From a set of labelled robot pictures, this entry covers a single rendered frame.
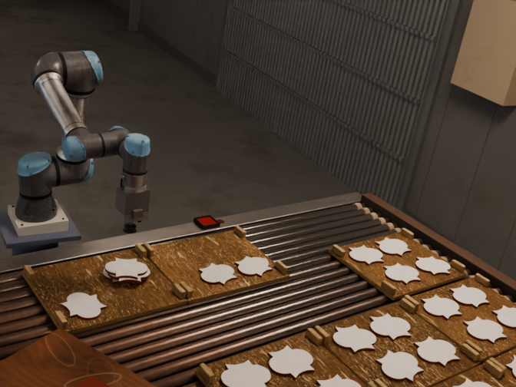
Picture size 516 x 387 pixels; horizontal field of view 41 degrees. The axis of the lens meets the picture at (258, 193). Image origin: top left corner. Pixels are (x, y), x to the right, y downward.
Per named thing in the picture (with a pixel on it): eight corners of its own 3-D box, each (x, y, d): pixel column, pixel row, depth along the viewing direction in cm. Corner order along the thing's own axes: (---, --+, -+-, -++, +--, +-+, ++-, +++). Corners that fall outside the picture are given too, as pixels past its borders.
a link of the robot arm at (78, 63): (44, 175, 262) (51, 44, 231) (82, 169, 270) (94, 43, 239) (55, 193, 255) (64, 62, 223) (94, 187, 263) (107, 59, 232)
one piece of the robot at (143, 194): (130, 186, 202) (125, 235, 209) (156, 183, 208) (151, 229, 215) (114, 173, 209) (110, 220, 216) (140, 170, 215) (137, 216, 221)
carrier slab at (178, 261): (140, 251, 244) (140, 247, 243) (235, 233, 267) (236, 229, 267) (188, 304, 219) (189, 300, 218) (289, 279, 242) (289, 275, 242)
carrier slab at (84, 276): (21, 274, 220) (21, 270, 219) (137, 251, 243) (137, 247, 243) (62, 337, 195) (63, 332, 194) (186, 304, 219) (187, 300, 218)
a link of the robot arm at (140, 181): (152, 173, 208) (127, 177, 203) (150, 187, 210) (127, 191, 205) (140, 164, 213) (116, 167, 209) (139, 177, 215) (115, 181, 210)
